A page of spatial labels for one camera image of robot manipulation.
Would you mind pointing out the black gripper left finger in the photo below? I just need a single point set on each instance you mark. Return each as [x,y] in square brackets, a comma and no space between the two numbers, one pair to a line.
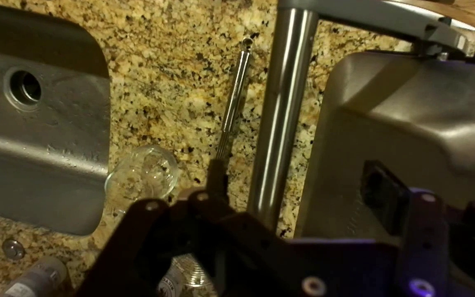
[148,232]

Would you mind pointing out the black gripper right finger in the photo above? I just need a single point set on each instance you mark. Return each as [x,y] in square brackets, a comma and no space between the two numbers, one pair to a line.
[429,242]

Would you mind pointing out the silver sandwich maker grill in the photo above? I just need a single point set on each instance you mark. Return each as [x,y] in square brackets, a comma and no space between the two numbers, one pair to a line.
[412,126]

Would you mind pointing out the clear drinking glass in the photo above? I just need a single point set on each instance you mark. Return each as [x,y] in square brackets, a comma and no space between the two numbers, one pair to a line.
[147,174]

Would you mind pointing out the grey cylindrical bottle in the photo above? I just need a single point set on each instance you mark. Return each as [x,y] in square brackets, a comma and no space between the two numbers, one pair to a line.
[36,278]

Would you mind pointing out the stainless steel sink basin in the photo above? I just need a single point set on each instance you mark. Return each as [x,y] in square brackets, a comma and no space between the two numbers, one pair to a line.
[33,159]

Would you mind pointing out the small round metal cap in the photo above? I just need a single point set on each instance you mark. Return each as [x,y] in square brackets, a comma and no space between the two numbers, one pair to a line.
[13,248]

